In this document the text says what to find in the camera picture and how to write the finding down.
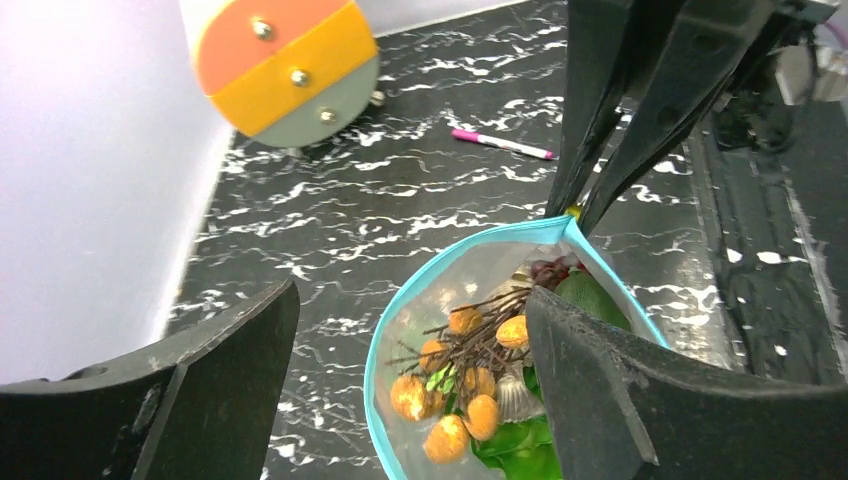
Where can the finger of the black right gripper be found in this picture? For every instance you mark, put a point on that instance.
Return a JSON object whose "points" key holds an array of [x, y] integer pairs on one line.
{"points": [[712, 48], [612, 48]]}

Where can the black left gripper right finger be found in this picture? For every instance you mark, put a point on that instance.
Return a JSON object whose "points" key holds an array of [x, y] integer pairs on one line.
{"points": [[622, 407]]}

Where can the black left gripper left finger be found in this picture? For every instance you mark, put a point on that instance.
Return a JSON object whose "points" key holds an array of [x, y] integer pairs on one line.
{"points": [[199, 404]]}

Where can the green toy lettuce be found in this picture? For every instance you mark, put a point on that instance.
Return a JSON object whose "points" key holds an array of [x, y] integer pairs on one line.
{"points": [[521, 450]]}

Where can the green toy avocado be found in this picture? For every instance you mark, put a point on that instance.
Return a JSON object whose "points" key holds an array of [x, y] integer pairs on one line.
{"points": [[585, 292]]}

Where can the dark purple grape bunch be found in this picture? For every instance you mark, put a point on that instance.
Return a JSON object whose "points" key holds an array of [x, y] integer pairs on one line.
{"points": [[550, 273]]}

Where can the brown longan fruit bunch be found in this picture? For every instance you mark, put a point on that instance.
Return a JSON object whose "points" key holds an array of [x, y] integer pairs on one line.
{"points": [[433, 380]]}

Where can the clear zip top bag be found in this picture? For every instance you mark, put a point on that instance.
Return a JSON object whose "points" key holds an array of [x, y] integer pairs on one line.
{"points": [[466, 272]]}

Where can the pink white marker pen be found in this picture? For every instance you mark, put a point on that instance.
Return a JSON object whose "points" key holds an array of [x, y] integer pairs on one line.
{"points": [[475, 137]]}

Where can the cylindrical drawer box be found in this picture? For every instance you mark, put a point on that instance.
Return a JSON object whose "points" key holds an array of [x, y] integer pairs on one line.
{"points": [[285, 73]]}

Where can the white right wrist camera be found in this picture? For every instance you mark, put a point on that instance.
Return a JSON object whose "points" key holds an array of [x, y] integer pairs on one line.
{"points": [[821, 75]]}

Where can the black base frame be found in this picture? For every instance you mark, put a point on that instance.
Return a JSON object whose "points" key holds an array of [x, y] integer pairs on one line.
{"points": [[782, 313]]}

